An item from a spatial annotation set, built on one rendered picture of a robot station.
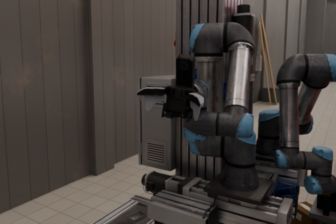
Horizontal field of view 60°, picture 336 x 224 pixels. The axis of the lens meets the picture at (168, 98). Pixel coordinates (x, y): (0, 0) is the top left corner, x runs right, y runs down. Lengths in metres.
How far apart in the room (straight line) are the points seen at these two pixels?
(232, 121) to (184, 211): 0.48
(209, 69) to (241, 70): 0.18
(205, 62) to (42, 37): 2.15
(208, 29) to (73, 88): 2.32
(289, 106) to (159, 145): 0.65
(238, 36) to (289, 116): 0.41
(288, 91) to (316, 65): 0.15
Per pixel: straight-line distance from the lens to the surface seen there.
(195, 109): 0.69
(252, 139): 1.18
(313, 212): 1.98
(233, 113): 0.91
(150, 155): 1.55
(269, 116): 1.62
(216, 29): 1.14
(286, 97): 1.31
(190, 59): 0.74
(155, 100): 0.72
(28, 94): 2.97
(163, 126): 1.46
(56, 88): 3.13
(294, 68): 1.32
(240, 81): 0.98
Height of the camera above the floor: 1.31
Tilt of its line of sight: 7 degrees down
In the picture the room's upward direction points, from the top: straight up
